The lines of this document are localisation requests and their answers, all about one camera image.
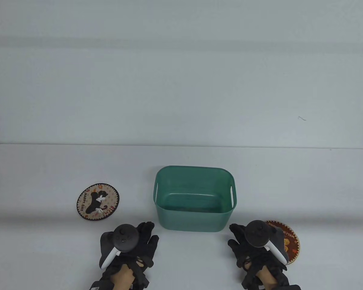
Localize person's right hand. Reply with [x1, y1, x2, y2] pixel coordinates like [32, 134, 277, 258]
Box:
[228, 224, 291, 286]

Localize person's left hand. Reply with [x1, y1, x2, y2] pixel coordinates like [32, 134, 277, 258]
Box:
[100, 222, 159, 286]

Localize brown coaster with yellow dog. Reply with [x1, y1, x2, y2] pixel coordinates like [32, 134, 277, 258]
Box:
[265, 221, 300, 264]

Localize beige coaster with black dog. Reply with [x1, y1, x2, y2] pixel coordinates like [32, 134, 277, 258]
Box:
[77, 183, 120, 220]

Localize person's right forearm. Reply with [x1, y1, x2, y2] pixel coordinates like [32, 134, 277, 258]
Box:
[256, 267, 280, 290]

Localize black and white left controller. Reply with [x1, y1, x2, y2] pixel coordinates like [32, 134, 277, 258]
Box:
[100, 224, 139, 270]

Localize black and white controller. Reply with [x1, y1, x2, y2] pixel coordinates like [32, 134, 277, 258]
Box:
[100, 224, 139, 270]
[244, 221, 290, 264]

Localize black and white right controller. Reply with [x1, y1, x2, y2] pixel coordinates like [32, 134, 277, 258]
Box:
[244, 221, 290, 264]

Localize green plastic bin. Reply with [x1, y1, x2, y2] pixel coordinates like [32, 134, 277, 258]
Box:
[153, 166, 238, 232]

